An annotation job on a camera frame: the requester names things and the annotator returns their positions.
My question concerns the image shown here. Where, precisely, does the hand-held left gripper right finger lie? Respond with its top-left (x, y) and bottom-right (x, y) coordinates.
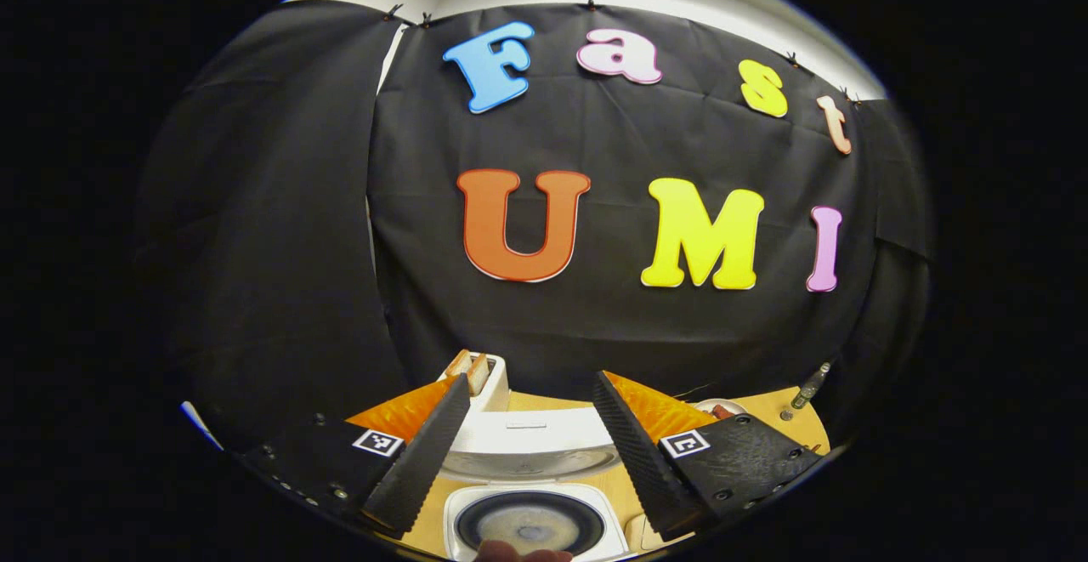
top-left (592, 371), bottom-right (824, 539)

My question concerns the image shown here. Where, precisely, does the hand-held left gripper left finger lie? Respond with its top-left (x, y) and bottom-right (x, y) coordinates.
top-left (242, 373), bottom-right (473, 539)

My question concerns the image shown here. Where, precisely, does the white rice cooker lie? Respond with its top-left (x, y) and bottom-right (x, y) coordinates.
top-left (440, 407), bottom-right (632, 562)

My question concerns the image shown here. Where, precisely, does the white toaster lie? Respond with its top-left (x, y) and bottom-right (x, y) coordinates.
top-left (438, 349), bottom-right (511, 414)

